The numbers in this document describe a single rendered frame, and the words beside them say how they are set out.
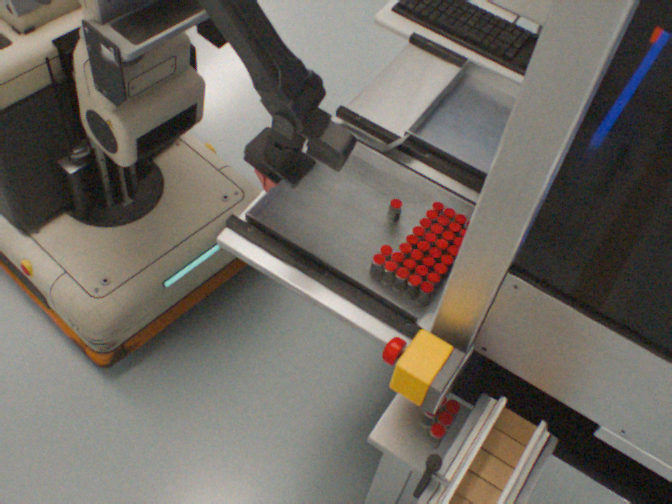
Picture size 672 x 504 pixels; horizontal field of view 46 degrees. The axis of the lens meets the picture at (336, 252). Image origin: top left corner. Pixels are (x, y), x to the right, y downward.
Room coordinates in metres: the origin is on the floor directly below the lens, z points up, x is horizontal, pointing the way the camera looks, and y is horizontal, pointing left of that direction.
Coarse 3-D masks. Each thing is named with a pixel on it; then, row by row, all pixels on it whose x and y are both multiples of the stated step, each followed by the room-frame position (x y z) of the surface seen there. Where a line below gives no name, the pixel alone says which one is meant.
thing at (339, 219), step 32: (352, 160) 1.01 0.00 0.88; (384, 160) 0.99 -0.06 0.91; (288, 192) 0.91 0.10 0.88; (320, 192) 0.92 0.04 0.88; (352, 192) 0.93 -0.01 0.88; (384, 192) 0.94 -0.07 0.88; (416, 192) 0.95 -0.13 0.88; (448, 192) 0.94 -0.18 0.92; (256, 224) 0.81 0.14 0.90; (288, 224) 0.83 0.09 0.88; (320, 224) 0.85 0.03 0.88; (352, 224) 0.86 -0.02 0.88; (384, 224) 0.87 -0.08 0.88; (416, 224) 0.88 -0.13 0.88; (320, 256) 0.75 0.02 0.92; (352, 256) 0.79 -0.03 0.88; (384, 288) 0.73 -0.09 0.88; (416, 320) 0.67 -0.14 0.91
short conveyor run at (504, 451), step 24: (480, 408) 0.52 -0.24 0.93; (504, 408) 0.53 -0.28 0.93; (480, 432) 0.47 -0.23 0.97; (504, 432) 0.49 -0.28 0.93; (528, 432) 0.50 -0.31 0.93; (432, 456) 0.41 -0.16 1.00; (480, 456) 0.45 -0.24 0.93; (504, 456) 0.45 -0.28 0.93; (528, 456) 0.44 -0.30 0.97; (432, 480) 0.40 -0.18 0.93; (456, 480) 0.39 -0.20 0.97; (480, 480) 0.41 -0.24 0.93; (504, 480) 0.42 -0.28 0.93; (528, 480) 0.42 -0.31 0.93
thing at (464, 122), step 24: (480, 72) 1.29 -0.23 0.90; (456, 96) 1.23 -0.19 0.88; (480, 96) 1.24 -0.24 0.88; (504, 96) 1.25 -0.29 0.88; (432, 120) 1.15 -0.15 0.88; (456, 120) 1.16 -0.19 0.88; (480, 120) 1.17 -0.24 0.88; (504, 120) 1.18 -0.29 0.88; (432, 144) 1.05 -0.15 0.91; (456, 144) 1.09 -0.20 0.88; (480, 144) 1.10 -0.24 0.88; (480, 168) 1.04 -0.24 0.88
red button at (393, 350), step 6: (390, 342) 0.56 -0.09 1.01; (396, 342) 0.56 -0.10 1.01; (402, 342) 0.56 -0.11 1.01; (384, 348) 0.55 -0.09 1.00; (390, 348) 0.55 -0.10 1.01; (396, 348) 0.55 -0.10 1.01; (402, 348) 0.56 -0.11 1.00; (384, 354) 0.54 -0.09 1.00; (390, 354) 0.54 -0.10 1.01; (396, 354) 0.54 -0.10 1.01; (384, 360) 0.54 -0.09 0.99; (390, 360) 0.54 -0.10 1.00; (396, 360) 0.55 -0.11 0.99
